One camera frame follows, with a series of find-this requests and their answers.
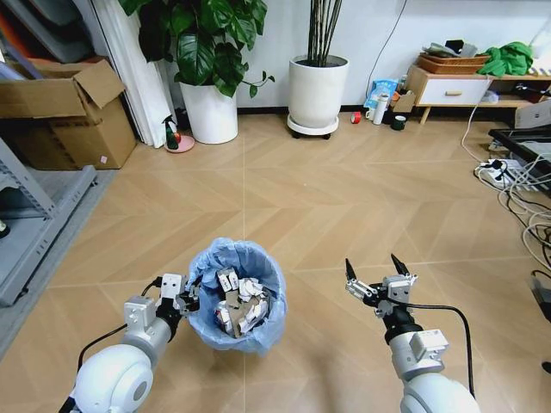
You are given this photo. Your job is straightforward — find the small open cardboard box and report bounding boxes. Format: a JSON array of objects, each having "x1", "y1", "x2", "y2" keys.
[{"x1": 389, "y1": 89, "x2": 417, "y2": 114}]

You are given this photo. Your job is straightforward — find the green cloth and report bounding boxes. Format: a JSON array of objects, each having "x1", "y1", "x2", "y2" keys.
[{"x1": 476, "y1": 40, "x2": 535, "y2": 79}]

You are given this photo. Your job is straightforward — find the tall stem plant white pot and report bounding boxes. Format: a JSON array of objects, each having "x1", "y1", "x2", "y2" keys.
[{"x1": 286, "y1": 0, "x2": 351, "y2": 130}]

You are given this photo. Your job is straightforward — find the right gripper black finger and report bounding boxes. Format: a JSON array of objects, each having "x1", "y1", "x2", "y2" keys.
[
  {"x1": 343, "y1": 256, "x2": 381, "y2": 308},
  {"x1": 389, "y1": 252, "x2": 419, "y2": 286}
]

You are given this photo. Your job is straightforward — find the brown wicker basket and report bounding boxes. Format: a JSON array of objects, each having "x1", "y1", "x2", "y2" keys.
[{"x1": 415, "y1": 50, "x2": 492, "y2": 76}]

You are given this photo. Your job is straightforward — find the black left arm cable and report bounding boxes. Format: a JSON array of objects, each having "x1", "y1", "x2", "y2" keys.
[{"x1": 77, "y1": 278, "x2": 164, "y2": 369}]

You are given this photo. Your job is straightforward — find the pink round dish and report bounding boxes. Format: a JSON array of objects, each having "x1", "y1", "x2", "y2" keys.
[{"x1": 164, "y1": 133, "x2": 196, "y2": 154}]

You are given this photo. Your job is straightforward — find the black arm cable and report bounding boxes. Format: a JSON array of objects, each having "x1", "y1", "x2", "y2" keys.
[
  {"x1": 77, "y1": 278, "x2": 164, "y2": 369},
  {"x1": 401, "y1": 301, "x2": 477, "y2": 399}
]

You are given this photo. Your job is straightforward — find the white power strip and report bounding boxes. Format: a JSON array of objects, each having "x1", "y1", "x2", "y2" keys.
[{"x1": 473, "y1": 157, "x2": 551, "y2": 188}]

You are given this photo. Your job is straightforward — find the leafy plant in white pot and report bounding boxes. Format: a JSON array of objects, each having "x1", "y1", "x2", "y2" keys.
[{"x1": 117, "y1": 0, "x2": 276, "y2": 145}]

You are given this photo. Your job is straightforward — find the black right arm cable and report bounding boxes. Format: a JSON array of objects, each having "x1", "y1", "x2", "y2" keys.
[{"x1": 401, "y1": 301, "x2": 477, "y2": 399}]

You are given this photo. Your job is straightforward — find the black frame glass table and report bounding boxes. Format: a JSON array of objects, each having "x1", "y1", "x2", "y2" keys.
[{"x1": 487, "y1": 126, "x2": 551, "y2": 194}]

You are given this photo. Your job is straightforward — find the white leaning panels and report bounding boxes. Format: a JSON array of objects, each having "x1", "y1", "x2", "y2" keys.
[{"x1": 91, "y1": 0, "x2": 177, "y2": 150}]

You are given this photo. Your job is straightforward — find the dark spray bottle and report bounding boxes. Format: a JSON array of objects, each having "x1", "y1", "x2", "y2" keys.
[{"x1": 160, "y1": 114, "x2": 181, "y2": 151}]

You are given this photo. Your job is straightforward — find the white wheeled pot stand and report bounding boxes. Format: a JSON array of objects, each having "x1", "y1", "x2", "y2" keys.
[{"x1": 286, "y1": 114, "x2": 341, "y2": 140}]

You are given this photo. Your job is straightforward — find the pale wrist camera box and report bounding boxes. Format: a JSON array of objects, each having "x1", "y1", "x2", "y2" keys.
[
  {"x1": 381, "y1": 273, "x2": 419, "y2": 307},
  {"x1": 160, "y1": 274, "x2": 186, "y2": 302}
]

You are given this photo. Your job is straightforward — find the wooden cabinet with white drawer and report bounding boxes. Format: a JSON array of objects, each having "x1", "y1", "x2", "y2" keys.
[{"x1": 406, "y1": 63, "x2": 551, "y2": 125}]

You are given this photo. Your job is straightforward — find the grey metal shelf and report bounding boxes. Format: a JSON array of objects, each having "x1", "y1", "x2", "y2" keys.
[{"x1": 0, "y1": 137, "x2": 98, "y2": 309}]

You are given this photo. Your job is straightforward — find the large brown cardboard box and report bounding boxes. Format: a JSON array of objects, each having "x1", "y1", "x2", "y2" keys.
[{"x1": 0, "y1": 58, "x2": 139, "y2": 172}]

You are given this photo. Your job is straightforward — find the white printed cardboard box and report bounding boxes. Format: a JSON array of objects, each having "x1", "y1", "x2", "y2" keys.
[{"x1": 514, "y1": 99, "x2": 551, "y2": 130}]

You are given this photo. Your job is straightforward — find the tangled white floor cables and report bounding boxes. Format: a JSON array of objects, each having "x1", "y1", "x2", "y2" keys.
[{"x1": 461, "y1": 102, "x2": 551, "y2": 270}]

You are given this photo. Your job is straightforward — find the dark grey leaning board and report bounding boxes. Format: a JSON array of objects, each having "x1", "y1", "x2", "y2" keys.
[{"x1": 0, "y1": 0, "x2": 98, "y2": 65}]

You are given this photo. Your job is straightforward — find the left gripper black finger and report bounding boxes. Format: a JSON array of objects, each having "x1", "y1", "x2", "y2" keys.
[
  {"x1": 183, "y1": 277, "x2": 206, "y2": 299},
  {"x1": 179, "y1": 294, "x2": 201, "y2": 318}
]

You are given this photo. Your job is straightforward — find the brown cardboard scrap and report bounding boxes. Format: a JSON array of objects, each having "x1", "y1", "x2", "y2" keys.
[{"x1": 223, "y1": 290, "x2": 264, "y2": 339}]

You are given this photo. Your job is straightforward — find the blue plastic package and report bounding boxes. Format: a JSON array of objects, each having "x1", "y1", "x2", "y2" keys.
[{"x1": 362, "y1": 78, "x2": 398, "y2": 109}]

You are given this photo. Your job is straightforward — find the small white printed carton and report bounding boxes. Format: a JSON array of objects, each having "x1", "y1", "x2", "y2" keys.
[{"x1": 214, "y1": 268, "x2": 241, "y2": 294}]

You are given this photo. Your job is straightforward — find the trash bin with blue bag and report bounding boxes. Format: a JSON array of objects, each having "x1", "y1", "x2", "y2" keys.
[{"x1": 187, "y1": 237, "x2": 288, "y2": 359}]

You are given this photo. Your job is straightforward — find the crumpled white paper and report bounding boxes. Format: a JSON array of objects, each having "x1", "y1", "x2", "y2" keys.
[{"x1": 235, "y1": 277, "x2": 265, "y2": 304}]

